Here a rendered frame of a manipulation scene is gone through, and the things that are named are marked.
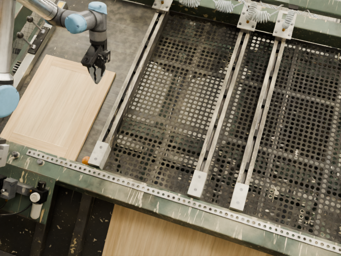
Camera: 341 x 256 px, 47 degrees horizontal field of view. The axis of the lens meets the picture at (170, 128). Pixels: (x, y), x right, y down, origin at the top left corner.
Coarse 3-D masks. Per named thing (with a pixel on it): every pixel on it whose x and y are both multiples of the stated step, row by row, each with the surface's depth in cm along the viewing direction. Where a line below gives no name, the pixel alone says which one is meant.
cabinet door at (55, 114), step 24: (48, 72) 221; (72, 72) 221; (24, 96) 215; (48, 96) 214; (72, 96) 214; (96, 96) 213; (24, 120) 208; (48, 120) 208; (72, 120) 207; (24, 144) 202; (48, 144) 201; (72, 144) 201
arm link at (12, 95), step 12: (0, 0) 120; (12, 0) 123; (0, 12) 121; (12, 12) 124; (0, 24) 122; (12, 24) 126; (0, 36) 123; (12, 36) 127; (0, 48) 124; (0, 60) 125; (0, 72) 126; (0, 84) 126; (12, 84) 131; (0, 96) 126; (12, 96) 130; (0, 108) 128; (12, 108) 132
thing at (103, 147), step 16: (160, 0) 223; (160, 16) 229; (160, 32) 231; (144, 48) 222; (144, 64) 217; (128, 80) 210; (128, 96) 206; (112, 112) 202; (112, 128) 198; (96, 144) 194; (112, 144) 200; (96, 160) 190
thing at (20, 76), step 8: (64, 8) 242; (48, 24) 234; (48, 32) 231; (40, 48) 228; (32, 56) 224; (24, 64) 222; (32, 64) 224; (16, 72) 219; (24, 72) 219; (16, 80) 217; (24, 80) 221; (16, 88) 215; (0, 120) 209
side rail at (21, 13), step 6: (18, 6) 240; (24, 6) 242; (18, 12) 238; (24, 12) 243; (30, 12) 250; (18, 18) 239; (24, 18) 245; (18, 24) 241; (24, 24) 247; (18, 30) 243; (12, 42) 240
